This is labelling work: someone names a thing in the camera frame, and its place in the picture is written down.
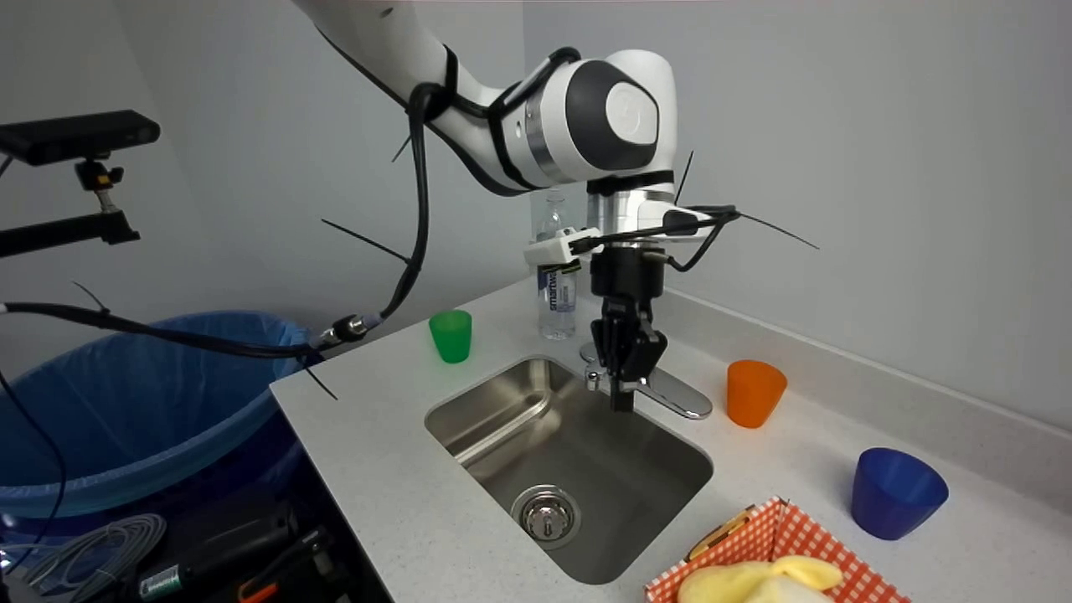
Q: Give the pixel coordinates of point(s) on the black bar stereo camera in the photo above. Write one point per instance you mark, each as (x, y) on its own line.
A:
(79, 136)

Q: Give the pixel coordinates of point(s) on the stainless steel sink basin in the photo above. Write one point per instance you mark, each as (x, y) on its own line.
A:
(603, 472)

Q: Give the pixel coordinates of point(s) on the yellow food items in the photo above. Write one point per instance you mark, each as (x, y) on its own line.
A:
(747, 584)

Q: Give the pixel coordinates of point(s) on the metal sink drain strainer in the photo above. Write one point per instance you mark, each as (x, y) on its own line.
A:
(545, 514)

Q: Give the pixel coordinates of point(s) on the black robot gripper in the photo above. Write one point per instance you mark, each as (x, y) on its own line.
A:
(627, 287)

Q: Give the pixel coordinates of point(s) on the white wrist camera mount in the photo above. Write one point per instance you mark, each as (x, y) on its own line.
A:
(553, 249)

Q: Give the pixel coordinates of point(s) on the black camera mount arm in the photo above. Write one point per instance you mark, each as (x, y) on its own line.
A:
(69, 233)

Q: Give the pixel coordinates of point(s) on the black clamp orange trim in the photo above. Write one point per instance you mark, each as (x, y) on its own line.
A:
(260, 590)

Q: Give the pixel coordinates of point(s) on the green plastic cup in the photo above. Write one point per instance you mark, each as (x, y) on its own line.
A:
(451, 335)

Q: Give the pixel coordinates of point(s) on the chrome sink faucet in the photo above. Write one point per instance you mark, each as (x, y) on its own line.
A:
(674, 393)

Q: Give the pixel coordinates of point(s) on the red checkered cardboard basket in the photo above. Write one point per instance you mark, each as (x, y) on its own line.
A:
(804, 539)

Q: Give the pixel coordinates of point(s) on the grey round plastic object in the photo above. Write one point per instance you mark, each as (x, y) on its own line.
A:
(89, 559)

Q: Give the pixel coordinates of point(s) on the blue plastic cup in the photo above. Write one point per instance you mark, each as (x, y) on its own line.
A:
(893, 498)

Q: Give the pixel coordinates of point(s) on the orange plastic cup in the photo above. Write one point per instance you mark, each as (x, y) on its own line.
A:
(754, 398)

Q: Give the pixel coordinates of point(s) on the blue lined trash bin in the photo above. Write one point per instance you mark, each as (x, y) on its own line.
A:
(136, 412)

